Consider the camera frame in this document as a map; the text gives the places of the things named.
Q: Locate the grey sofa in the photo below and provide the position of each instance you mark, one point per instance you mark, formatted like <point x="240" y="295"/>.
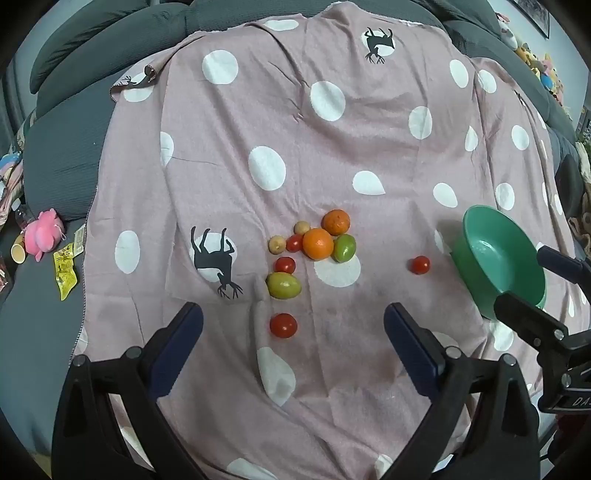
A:
<point x="60" y="138"/>

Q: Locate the pink plush toy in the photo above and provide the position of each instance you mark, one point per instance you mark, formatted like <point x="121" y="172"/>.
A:
<point x="40" y="233"/>

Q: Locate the pink polka dot blanket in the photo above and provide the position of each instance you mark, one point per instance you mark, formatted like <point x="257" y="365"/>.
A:
<point x="277" y="138"/>

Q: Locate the green mango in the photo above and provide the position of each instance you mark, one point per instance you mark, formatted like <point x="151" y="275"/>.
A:
<point x="344" y="248"/>
<point x="283" y="285"/>

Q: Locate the red cherry tomato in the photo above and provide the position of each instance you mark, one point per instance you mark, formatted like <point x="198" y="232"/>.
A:
<point x="294" y="242"/>
<point x="285" y="264"/>
<point x="283" y="325"/>
<point x="420" y="265"/>

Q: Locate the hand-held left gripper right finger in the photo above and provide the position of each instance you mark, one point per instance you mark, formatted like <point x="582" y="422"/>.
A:
<point x="408" y="350"/>

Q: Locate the tan longan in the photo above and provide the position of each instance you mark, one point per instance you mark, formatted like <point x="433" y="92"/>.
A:
<point x="302" y="227"/>
<point x="277" y="244"/>

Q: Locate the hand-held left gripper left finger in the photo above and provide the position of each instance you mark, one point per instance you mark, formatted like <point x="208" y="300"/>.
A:
<point x="184" y="350"/>

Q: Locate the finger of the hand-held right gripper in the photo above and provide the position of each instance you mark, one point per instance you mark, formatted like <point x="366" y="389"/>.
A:
<point x="526" y="314"/>
<point x="561" y="265"/>

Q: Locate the green plastic bowl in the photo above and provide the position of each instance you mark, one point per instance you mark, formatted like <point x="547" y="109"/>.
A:
<point x="501" y="261"/>

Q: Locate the small yellow sachet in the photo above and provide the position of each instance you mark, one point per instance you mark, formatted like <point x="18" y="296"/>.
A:
<point x="80" y="239"/>

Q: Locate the clear plastic bottle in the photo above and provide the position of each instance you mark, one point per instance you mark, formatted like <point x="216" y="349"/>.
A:
<point x="24" y="216"/>

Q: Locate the yellow cup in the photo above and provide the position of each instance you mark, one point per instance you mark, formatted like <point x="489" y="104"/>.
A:
<point x="17" y="254"/>

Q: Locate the yellow snack packet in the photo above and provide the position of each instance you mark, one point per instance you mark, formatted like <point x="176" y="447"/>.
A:
<point x="65" y="272"/>

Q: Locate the orange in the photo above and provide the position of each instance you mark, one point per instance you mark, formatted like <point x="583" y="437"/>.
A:
<point x="335" y="221"/>
<point x="317" y="243"/>

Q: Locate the pile of stuffed toys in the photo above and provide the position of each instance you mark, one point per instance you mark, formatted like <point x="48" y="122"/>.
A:
<point x="538" y="60"/>

